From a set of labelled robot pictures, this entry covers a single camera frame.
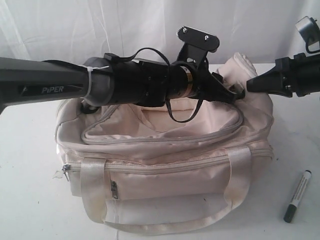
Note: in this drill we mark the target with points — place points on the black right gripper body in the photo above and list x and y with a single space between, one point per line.
300 75

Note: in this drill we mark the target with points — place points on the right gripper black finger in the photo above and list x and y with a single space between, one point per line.
270 82

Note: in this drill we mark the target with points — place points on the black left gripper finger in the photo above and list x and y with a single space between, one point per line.
232 92

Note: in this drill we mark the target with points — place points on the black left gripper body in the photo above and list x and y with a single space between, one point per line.
204 84

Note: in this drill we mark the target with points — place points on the cream fabric duffel bag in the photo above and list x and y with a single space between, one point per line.
128 152

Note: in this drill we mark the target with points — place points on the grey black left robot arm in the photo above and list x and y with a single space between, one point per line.
112 80

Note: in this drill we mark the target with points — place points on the white marker black cap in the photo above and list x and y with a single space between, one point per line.
297 196

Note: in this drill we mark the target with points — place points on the white backdrop curtain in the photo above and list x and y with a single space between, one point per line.
75 30

